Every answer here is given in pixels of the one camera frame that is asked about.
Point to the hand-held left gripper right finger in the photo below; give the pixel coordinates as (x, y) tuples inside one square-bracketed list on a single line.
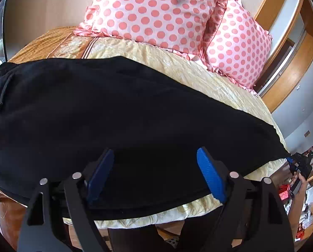
[(210, 174)]

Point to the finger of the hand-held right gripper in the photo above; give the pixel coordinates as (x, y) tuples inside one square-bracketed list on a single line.
[(290, 160)]

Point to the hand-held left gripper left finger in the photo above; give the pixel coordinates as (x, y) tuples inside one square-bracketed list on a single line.
[(100, 173)]

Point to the black pants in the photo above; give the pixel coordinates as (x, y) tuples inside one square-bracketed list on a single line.
[(114, 126)]

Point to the person's right forearm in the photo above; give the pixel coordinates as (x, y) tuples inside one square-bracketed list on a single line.
[(295, 212)]

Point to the person's right hand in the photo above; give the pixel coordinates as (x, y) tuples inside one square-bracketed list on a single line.
[(298, 182)]

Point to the red gift box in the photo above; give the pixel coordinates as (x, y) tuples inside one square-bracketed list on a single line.
[(283, 191)]

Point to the cluttered wooden desk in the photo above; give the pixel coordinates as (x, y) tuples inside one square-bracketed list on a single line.
[(312, 202)]

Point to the person's dark trouser legs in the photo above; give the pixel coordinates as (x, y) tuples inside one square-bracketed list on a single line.
[(143, 237)]

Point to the cream patterned bedspread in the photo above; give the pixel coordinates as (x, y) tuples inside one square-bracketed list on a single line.
[(193, 76)]

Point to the small pink polka-dot pillow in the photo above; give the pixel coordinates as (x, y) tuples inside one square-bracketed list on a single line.
[(236, 42)]

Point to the large pink polka-dot pillow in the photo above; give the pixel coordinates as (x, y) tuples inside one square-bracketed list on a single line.
[(156, 13)]

